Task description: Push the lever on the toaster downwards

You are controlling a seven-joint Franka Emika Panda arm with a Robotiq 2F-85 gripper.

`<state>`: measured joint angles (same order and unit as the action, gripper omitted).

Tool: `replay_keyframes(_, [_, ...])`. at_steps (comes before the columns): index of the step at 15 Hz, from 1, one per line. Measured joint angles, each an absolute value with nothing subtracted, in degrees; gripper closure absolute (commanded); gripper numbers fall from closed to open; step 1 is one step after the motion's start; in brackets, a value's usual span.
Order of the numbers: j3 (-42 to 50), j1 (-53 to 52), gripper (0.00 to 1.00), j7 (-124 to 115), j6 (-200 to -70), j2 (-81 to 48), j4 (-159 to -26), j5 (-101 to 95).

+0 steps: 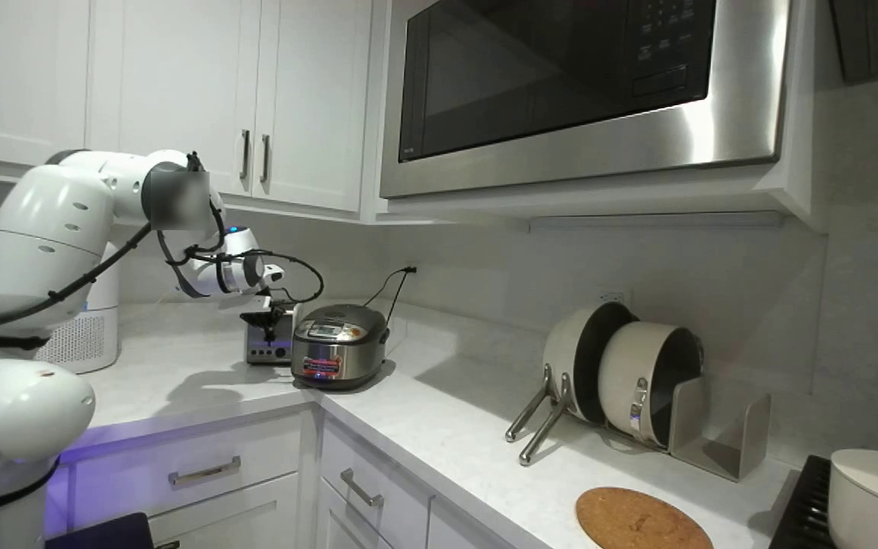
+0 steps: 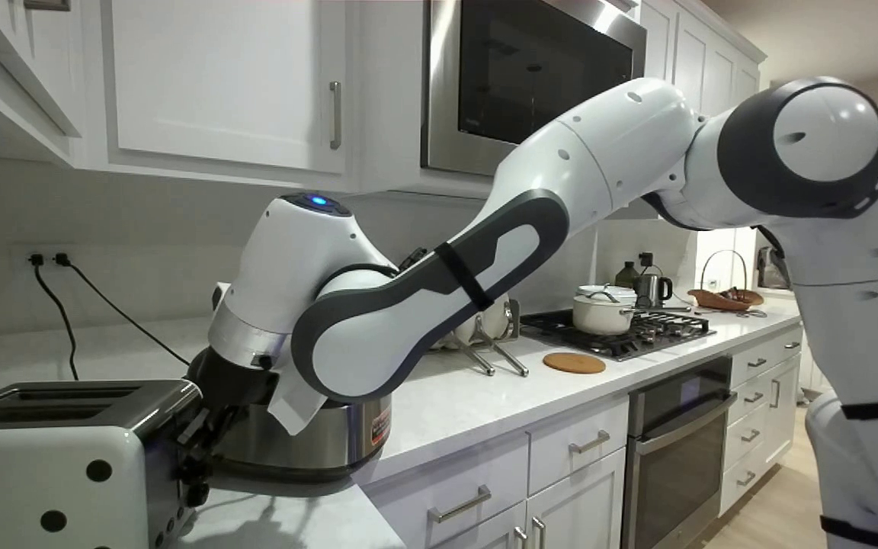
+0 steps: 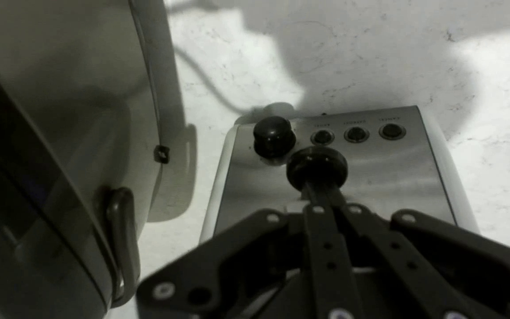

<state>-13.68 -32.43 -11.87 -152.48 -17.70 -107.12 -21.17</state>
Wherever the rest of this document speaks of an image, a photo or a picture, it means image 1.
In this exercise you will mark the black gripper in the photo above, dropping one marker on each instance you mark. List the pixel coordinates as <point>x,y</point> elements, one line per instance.
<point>278,300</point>

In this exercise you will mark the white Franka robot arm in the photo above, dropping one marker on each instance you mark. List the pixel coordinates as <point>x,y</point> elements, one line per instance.
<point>44,231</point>

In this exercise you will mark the silver rice cooker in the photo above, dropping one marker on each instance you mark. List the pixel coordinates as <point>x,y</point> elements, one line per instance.
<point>343,344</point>

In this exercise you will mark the white upper cabinet door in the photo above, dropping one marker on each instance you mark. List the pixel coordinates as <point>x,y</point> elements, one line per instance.
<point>318,100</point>
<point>170,92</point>
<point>17,76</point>

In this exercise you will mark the white corner cabinet drawer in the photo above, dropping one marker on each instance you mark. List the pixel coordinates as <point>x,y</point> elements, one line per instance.
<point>115,477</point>

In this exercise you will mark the white lower cabinet drawer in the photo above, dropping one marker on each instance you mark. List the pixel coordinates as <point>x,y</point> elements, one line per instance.
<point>406,507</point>

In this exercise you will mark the cream frying pan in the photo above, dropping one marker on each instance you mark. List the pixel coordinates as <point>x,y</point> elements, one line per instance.
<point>562,353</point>

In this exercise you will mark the cream saucepan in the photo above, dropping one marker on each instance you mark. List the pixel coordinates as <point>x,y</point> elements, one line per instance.
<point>626,383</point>

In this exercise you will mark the stainless steel microwave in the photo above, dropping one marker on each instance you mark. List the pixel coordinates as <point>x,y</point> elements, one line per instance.
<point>580,80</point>

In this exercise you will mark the round cork trivet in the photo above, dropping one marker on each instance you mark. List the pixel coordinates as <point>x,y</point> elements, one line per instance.
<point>641,521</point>

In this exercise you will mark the grey metal pan rack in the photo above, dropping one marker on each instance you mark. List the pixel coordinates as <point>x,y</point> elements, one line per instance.
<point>747,436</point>

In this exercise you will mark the black stove cooktop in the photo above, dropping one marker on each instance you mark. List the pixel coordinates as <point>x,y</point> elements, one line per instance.
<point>809,507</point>

